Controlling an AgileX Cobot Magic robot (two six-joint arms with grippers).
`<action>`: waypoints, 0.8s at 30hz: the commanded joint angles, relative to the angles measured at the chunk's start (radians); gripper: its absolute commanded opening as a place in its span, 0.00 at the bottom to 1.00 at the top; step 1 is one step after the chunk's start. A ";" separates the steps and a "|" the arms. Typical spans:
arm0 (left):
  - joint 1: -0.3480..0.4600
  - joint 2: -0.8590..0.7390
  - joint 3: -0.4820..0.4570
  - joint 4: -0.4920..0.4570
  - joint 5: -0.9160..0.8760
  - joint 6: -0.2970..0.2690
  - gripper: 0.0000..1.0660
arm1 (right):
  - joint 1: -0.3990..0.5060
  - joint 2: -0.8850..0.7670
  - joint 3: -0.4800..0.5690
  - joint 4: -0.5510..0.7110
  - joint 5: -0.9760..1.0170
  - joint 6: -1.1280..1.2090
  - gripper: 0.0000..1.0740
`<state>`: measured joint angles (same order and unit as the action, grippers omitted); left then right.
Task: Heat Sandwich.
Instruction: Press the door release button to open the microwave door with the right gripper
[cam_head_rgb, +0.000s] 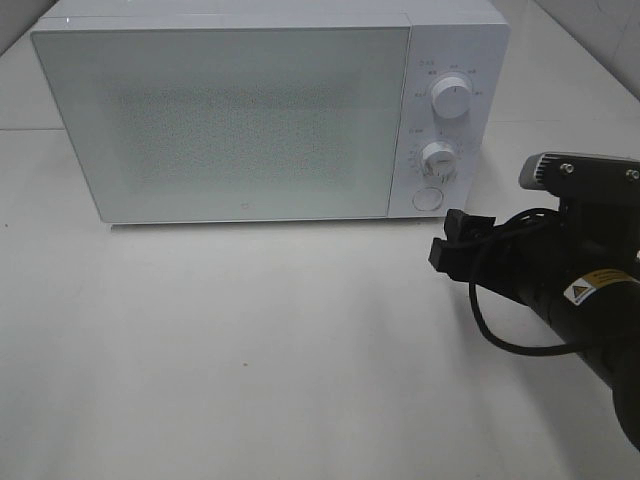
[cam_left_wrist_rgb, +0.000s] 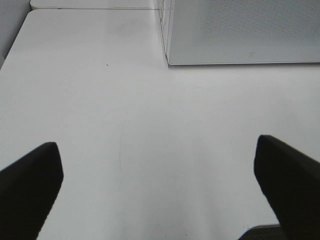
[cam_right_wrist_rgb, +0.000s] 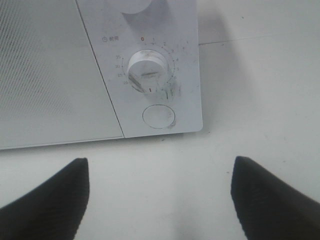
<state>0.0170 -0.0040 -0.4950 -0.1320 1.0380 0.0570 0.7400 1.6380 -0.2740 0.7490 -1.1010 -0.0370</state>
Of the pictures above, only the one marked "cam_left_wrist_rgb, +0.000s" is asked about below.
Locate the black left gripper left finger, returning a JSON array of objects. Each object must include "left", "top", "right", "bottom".
[{"left": 0, "top": 142, "right": 64, "bottom": 240}]

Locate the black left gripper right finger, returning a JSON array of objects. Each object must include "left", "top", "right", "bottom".
[{"left": 254, "top": 135, "right": 320, "bottom": 240}]

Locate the white microwave door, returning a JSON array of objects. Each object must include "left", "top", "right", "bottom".
[{"left": 170, "top": 0, "right": 320, "bottom": 65}]

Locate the white microwave oven body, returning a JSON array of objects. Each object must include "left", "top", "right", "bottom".
[{"left": 156, "top": 0, "right": 175, "bottom": 65}]

